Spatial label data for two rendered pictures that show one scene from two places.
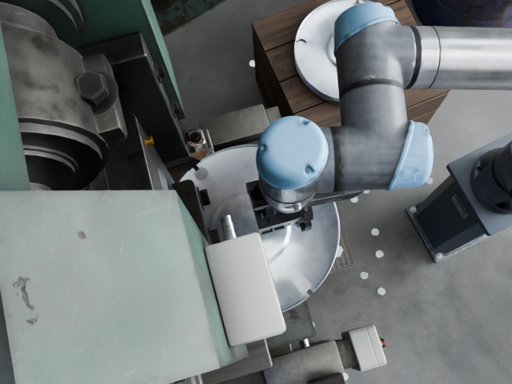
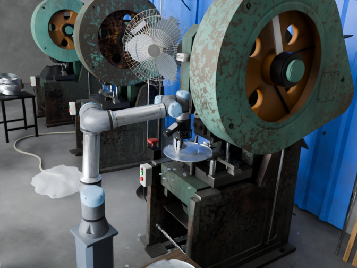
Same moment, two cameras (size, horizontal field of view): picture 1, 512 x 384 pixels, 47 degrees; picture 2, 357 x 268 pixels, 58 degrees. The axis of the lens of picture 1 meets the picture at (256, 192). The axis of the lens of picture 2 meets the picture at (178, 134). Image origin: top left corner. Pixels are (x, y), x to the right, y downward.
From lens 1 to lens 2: 197 cm
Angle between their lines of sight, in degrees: 85
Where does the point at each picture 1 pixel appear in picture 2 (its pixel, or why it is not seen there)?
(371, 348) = (145, 165)
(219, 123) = (212, 191)
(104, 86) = not seen: hidden behind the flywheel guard
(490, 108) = not seen: outside the picture
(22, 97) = not seen: hidden behind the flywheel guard
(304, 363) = (162, 160)
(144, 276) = (190, 32)
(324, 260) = (166, 150)
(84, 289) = (194, 28)
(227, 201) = (196, 152)
